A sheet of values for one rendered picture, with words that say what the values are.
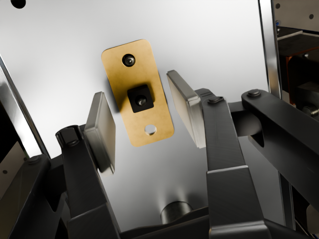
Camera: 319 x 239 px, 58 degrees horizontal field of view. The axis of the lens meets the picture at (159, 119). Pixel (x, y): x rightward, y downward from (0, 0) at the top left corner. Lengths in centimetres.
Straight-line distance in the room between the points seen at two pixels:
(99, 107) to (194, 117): 6
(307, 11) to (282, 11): 5
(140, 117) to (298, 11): 44
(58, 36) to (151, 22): 7
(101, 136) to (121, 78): 8
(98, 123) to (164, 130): 9
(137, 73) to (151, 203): 12
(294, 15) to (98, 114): 49
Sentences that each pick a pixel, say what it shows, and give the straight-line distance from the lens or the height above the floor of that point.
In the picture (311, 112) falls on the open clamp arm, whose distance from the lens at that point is 28.
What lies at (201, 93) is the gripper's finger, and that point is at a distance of 17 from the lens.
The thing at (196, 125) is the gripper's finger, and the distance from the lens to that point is 15.
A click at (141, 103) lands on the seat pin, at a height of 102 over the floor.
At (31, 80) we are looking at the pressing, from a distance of 24.
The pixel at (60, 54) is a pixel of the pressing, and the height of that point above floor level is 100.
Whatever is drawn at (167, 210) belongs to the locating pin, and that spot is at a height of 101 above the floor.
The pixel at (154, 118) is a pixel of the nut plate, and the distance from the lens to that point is 24.
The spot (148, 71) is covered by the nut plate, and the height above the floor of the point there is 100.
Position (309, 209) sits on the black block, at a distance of 37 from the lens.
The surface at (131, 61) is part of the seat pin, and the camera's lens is 22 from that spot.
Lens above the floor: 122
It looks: 67 degrees down
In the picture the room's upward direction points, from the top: 161 degrees clockwise
